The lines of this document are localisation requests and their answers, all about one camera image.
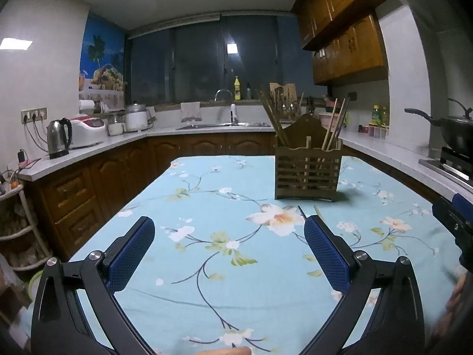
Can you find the dark small bottle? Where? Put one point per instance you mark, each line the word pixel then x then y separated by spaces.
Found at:
pixel 248 91

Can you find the hanging dish cloth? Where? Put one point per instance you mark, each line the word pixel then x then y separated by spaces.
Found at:
pixel 190 111

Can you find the wooden upper cabinets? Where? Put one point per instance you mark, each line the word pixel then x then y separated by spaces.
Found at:
pixel 343 26

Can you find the white paper towel roll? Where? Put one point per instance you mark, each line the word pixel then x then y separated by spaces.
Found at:
pixel 87 106

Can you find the wooden countertop utensil rack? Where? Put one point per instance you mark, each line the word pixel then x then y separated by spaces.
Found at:
pixel 284 100

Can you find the bundle of brown wooden chopsticks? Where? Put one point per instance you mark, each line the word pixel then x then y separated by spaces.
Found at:
pixel 275 122

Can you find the yellow bottle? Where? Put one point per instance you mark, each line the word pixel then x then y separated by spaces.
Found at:
pixel 237 88

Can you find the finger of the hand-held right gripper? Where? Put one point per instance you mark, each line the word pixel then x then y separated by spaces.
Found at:
pixel 456 218

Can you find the white wicker shelf rack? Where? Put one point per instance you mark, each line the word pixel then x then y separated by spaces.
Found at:
pixel 22 229

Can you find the wooden slatted chopstick holder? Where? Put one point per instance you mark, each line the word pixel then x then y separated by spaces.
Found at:
pixel 306 177

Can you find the white rice cooker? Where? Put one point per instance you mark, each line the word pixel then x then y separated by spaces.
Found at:
pixel 88 133

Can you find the tropical beach wall poster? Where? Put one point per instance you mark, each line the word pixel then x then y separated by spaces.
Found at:
pixel 103 63

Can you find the wooden lower cabinets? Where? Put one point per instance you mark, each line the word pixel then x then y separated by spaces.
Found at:
pixel 111 177

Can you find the person's right hand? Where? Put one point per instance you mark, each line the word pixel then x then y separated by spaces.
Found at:
pixel 452 303

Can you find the black wok with lid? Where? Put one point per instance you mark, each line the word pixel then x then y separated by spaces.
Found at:
pixel 458 129

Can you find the glass storage jar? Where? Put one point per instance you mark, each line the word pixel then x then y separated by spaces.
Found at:
pixel 116 125

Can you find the stainless steel sink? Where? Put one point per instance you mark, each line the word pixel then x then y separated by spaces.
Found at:
pixel 225 125

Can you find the gas stove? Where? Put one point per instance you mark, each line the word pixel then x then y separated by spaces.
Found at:
pixel 452 166

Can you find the stainless steel electric kettle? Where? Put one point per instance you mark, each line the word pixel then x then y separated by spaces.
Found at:
pixel 58 138

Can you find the wall power socket strip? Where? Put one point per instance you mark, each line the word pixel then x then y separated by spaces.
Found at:
pixel 34 114

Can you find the curved chrome faucet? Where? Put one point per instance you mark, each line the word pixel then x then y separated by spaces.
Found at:
pixel 223 91

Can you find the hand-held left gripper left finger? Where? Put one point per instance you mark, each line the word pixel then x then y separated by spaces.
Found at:
pixel 129 259

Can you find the light blue floral tablecloth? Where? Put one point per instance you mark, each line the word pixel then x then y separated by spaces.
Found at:
pixel 221 236

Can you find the white lidded pot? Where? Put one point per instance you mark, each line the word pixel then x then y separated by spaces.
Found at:
pixel 136 118

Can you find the white straight faucet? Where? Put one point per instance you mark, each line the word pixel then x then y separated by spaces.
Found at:
pixel 233 114

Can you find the row of spice containers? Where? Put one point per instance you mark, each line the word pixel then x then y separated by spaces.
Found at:
pixel 374 131

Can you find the dark wall switch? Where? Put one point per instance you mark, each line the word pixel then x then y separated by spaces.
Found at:
pixel 352 96

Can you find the wooden cabinets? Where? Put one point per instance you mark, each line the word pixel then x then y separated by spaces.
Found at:
pixel 343 26
pixel 111 177

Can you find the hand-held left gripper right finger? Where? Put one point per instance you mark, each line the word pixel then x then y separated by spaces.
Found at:
pixel 327 255

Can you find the pink plastic basin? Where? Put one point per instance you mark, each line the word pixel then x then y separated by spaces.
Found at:
pixel 329 118

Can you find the dark kitchen window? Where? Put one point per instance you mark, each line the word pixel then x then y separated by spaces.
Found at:
pixel 192 70

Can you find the person's left hand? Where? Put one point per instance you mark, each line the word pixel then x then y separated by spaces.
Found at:
pixel 227 351

